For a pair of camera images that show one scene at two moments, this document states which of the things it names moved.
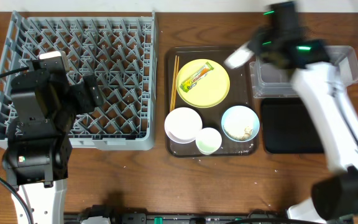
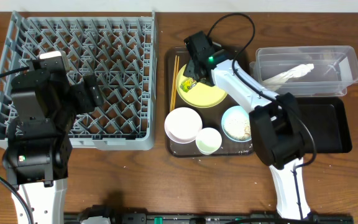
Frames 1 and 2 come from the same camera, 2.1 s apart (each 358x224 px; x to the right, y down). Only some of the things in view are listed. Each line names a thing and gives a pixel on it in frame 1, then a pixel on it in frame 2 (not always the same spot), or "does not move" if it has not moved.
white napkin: (239, 56) → (275, 82)
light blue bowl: (240, 124) does not move
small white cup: (207, 140) does not move
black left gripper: (89, 93) does not move
